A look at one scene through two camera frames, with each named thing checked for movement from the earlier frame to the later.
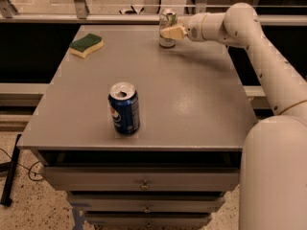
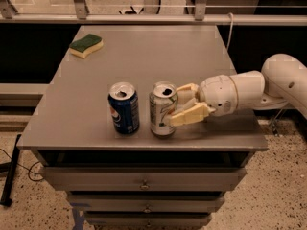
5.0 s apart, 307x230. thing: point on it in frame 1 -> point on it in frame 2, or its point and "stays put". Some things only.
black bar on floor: [7, 195] stays put
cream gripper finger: [177, 33] -> [192, 115]
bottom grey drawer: [146, 220] stays put
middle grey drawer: [147, 202] stays put
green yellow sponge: [82, 47] stays put
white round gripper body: [194, 29] -> [218, 94]
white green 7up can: [168, 19] -> [163, 102]
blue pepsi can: [125, 107] stays put
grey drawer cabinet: [172, 172] stays put
